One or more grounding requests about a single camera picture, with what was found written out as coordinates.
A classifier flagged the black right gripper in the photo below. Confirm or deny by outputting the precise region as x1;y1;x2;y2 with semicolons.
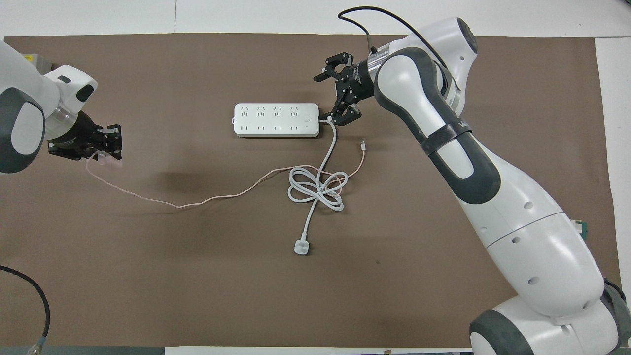
314;51;376;125

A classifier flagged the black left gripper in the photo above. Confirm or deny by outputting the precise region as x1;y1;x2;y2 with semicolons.
48;111;123;162

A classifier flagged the pink charger adapter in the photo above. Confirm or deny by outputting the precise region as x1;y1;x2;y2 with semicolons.
93;151;123;168

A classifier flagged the pink charging cable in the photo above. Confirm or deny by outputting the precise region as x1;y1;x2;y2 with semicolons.
86;142;367;209

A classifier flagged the white power strip with cord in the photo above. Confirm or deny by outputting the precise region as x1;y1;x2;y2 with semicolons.
233;103;348;256

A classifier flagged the brown table mat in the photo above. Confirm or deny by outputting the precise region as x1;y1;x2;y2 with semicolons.
0;33;622;349

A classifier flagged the grey push-button switch box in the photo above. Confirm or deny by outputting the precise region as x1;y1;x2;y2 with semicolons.
20;53;53;74

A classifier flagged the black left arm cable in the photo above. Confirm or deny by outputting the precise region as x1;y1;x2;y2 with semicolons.
0;265;51;355

